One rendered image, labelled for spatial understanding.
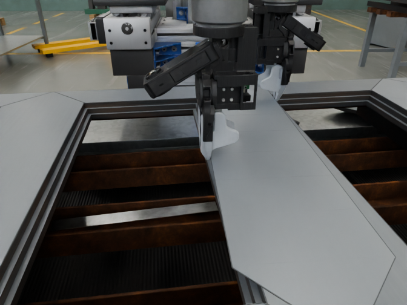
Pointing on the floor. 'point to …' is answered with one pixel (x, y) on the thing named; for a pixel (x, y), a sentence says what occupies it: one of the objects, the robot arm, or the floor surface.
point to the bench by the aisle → (11, 41)
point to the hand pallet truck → (66, 46)
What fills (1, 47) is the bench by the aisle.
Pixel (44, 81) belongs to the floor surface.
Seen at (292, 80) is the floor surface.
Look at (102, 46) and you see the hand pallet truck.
